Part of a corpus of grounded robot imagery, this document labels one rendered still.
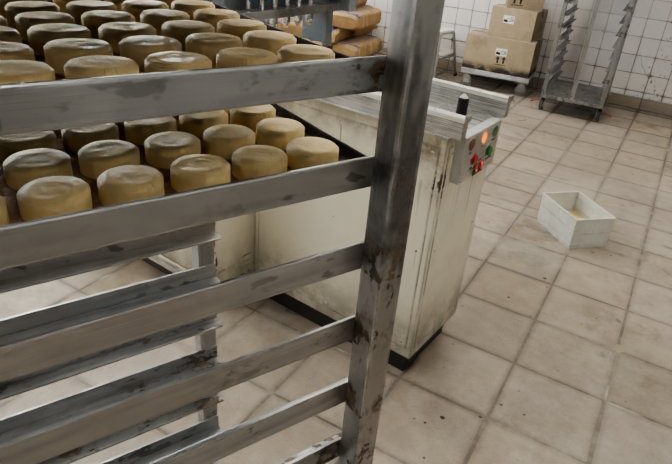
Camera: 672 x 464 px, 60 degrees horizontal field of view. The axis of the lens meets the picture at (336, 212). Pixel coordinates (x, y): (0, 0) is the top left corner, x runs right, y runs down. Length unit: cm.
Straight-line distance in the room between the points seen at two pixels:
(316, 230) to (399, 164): 144
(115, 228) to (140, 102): 9
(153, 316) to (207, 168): 13
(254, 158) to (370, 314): 20
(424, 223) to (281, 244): 60
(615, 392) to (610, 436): 21
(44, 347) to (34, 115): 17
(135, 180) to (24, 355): 15
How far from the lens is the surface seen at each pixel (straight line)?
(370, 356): 62
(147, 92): 41
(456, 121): 157
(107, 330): 49
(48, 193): 47
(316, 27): 239
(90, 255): 94
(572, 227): 298
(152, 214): 45
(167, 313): 50
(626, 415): 218
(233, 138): 57
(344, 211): 184
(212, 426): 128
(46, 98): 40
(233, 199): 47
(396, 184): 52
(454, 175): 165
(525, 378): 215
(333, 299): 202
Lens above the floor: 135
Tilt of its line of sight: 27 degrees down
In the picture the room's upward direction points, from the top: 5 degrees clockwise
